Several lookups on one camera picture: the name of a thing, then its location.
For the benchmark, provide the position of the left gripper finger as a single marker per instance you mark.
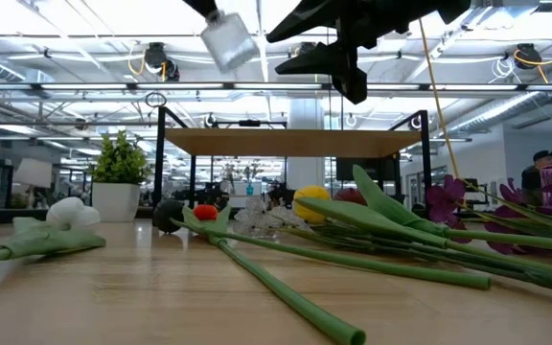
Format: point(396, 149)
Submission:
point(201, 7)

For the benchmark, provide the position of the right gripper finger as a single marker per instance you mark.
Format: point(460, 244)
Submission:
point(348, 72)
point(309, 21)

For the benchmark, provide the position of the clear ribbed glass vase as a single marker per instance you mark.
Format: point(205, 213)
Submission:
point(230, 43)

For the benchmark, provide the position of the dark red artificial tulip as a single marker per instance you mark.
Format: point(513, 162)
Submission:
point(350, 195)

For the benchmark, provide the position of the yellow artificial tulip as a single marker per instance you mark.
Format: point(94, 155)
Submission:
point(310, 194)

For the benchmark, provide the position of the orange artificial tulip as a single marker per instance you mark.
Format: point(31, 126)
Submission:
point(205, 212)

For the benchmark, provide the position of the white artificial tulip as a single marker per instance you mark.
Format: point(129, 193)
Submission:
point(70, 211)

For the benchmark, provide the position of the black monitor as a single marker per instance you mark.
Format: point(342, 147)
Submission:
point(367, 168)

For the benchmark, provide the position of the small teal vase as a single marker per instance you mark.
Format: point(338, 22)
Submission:
point(249, 190)

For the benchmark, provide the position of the purple artificial orchid spray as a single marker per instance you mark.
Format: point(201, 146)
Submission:
point(443, 196)

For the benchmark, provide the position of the white grey artificial orchid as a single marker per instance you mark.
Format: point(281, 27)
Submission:
point(257, 218)

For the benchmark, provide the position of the green plant in white pot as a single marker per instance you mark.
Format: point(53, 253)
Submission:
point(118, 191)

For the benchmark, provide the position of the person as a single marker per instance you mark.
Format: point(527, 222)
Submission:
point(532, 177)

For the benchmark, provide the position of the white lamp shade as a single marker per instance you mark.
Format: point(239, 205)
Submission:
point(34, 172)

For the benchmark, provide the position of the wooden shelf with black frame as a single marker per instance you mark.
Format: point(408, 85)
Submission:
point(295, 143)

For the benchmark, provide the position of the black aluminium frame rail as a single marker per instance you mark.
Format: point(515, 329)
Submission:
point(41, 215)

